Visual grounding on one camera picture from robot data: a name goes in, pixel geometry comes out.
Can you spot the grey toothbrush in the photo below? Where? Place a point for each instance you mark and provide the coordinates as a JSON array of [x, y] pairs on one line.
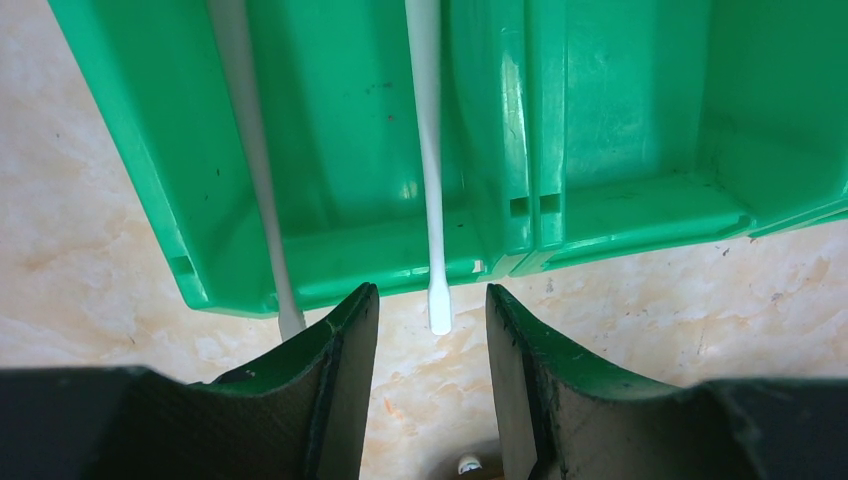
[[232, 35]]

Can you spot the brown oval wooden tray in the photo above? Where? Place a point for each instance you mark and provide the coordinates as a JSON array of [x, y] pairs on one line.
[[481, 460]]

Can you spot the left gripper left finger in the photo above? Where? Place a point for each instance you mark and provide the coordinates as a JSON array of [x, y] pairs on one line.
[[298, 411]]

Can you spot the green divided plastic bin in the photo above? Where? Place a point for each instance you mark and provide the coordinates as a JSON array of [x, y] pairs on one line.
[[572, 131]]

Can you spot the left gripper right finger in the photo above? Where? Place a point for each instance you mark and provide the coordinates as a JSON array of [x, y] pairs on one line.
[[564, 412]]

